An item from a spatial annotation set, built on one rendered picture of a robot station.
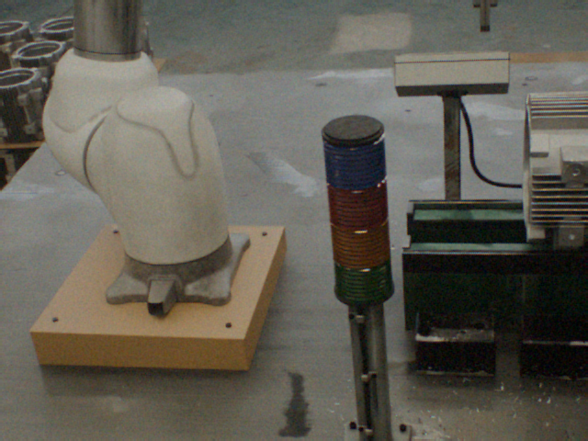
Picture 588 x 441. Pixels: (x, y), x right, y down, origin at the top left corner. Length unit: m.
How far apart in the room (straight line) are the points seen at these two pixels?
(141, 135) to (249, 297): 0.27
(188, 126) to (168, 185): 0.08
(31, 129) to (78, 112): 1.78
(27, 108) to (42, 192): 1.35
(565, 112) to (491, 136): 0.65
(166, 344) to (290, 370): 0.17
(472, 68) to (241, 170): 0.54
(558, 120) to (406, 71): 0.33
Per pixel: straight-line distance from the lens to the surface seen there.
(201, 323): 1.24
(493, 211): 1.31
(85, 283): 1.38
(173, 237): 1.25
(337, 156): 0.85
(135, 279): 1.32
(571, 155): 1.12
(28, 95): 3.13
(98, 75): 1.37
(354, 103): 1.97
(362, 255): 0.90
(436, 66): 1.40
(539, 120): 1.15
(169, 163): 1.21
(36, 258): 1.59
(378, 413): 1.06
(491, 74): 1.40
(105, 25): 1.37
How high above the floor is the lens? 1.58
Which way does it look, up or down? 30 degrees down
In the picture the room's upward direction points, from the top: 6 degrees counter-clockwise
